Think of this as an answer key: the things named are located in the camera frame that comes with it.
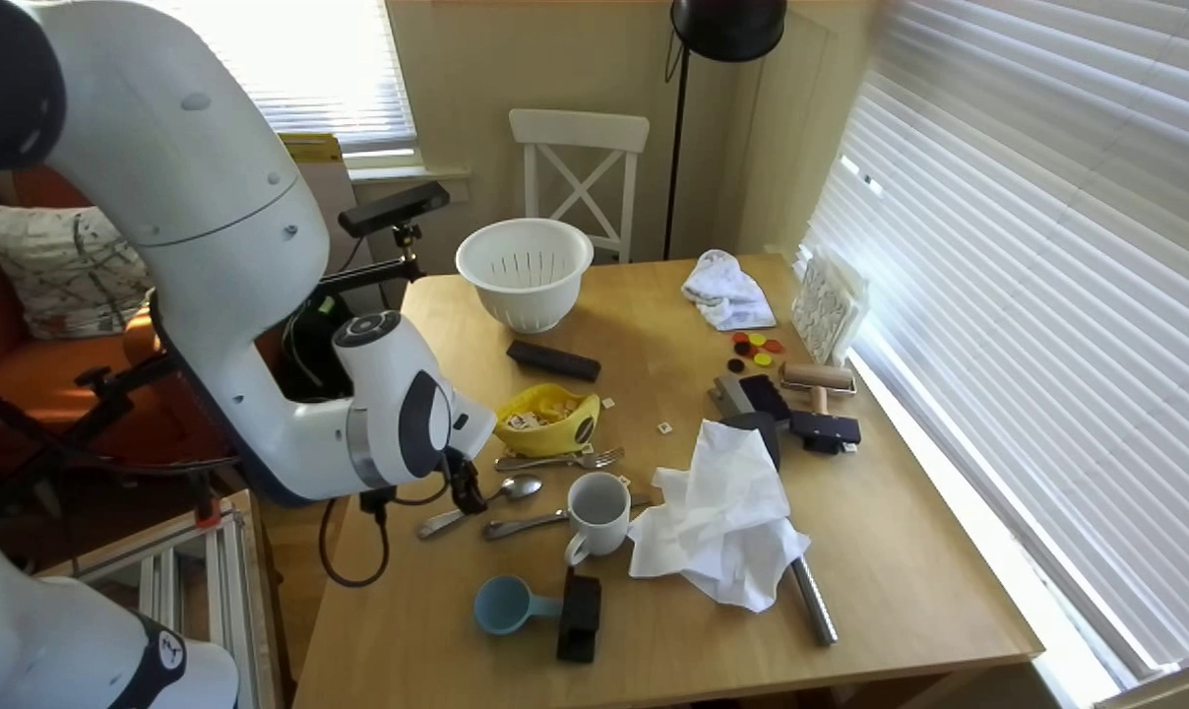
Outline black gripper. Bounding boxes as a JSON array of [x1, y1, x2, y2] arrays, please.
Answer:
[[437, 439, 491, 521]]

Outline silver metal spoon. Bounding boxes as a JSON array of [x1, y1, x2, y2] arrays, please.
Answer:
[[414, 471, 549, 544]]

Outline silver spoon on table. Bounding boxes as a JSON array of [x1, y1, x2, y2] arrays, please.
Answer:
[[479, 508, 575, 547]]

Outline wooden letter tiles heap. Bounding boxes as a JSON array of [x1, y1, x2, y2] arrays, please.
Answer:
[[502, 406, 587, 437]]

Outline white ceramic mug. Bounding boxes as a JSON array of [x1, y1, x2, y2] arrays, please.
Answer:
[[560, 469, 640, 572]]

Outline black rectangular remote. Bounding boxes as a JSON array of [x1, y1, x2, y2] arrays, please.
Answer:
[[504, 336, 608, 384]]

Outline white plastic colander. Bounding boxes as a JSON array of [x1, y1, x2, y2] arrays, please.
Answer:
[[453, 211, 600, 340]]

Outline white crumpled paper sheet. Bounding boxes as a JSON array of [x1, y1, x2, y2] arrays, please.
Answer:
[[623, 418, 814, 617]]

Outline white wooden rack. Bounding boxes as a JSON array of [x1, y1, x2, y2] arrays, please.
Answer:
[[73, 488, 280, 709]]

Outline white crumpled tissue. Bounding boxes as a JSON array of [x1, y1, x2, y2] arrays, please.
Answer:
[[678, 245, 781, 336]]

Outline black stapler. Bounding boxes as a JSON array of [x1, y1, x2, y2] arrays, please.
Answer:
[[735, 370, 868, 459]]

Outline silver metal bar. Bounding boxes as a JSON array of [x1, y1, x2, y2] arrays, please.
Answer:
[[781, 547, 847, 652]]

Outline black tripod stand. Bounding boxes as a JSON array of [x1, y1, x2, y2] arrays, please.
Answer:
[[0, 346, 242, 525]]

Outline yellow cardboard box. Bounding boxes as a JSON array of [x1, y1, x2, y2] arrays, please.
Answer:
[[276, 131, 356, 189]]

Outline white wooden chair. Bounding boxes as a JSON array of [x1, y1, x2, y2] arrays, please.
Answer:
[[504, 104, 658, 267]]

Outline small window with blinds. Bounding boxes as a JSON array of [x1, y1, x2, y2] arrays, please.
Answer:
[[39, 0, 422, 157]]

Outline white patterned pillow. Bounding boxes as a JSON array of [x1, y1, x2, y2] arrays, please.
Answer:
[[0, 195, 155, 346]]

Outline black floor lamp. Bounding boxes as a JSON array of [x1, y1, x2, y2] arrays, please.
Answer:
[[661, 0, 793, 263]]

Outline wide white window blinds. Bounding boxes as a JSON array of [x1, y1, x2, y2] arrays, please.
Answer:
[[801, 0, 1189, 687]]

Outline black camera cable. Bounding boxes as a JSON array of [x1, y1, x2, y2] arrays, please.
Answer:
[[317, 477, 458, 592]]

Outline black stereo camera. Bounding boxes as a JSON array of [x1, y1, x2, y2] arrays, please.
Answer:
[[336, 175, 458, 245]]

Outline wooden handled roller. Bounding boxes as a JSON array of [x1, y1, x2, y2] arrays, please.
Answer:
[[777, 357, 863, 418]]

